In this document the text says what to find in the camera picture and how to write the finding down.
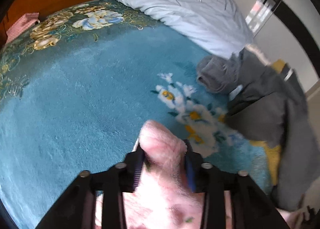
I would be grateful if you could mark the blue floral blanket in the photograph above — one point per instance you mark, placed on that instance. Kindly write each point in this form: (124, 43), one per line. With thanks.
(75, 94)

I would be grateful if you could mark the pink checked cloth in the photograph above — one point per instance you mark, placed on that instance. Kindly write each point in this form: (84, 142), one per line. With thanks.
(21, 25)

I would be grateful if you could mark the light blue floral quilt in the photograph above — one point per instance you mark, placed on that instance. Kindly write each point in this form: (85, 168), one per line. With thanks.
(200, 14)

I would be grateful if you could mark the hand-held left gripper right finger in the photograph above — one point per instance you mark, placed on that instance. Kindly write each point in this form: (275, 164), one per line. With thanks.
(191, 172)

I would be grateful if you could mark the yellow garment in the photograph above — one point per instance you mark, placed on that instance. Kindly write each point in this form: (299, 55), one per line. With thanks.
(273, 161)

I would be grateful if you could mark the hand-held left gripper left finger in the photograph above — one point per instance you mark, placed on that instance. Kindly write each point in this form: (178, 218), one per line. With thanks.
(138, 171)

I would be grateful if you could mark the pink fleece garment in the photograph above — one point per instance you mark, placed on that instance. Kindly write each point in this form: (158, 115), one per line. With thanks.
(160, 194)

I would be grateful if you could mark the dark grey garment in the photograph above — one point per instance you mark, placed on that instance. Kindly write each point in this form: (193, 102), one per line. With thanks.
(275, 119)

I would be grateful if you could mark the light grey garment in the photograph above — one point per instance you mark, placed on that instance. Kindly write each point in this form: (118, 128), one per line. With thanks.
(217, 76)

